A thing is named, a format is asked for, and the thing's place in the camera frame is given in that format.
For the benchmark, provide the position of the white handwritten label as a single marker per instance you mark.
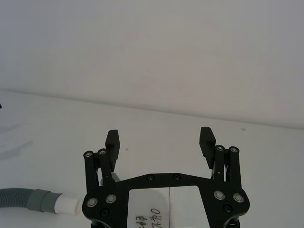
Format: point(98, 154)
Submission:
point(145, 206)

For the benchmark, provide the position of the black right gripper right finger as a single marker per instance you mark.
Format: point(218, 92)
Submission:
point(206, 145)

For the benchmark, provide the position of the white table cloth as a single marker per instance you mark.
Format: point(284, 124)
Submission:
point(47, 142)

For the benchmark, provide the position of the white plastic pipe connector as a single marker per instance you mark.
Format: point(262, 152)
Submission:
point(67, 203)

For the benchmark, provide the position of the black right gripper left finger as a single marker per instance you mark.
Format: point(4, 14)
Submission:
point(111, 147)

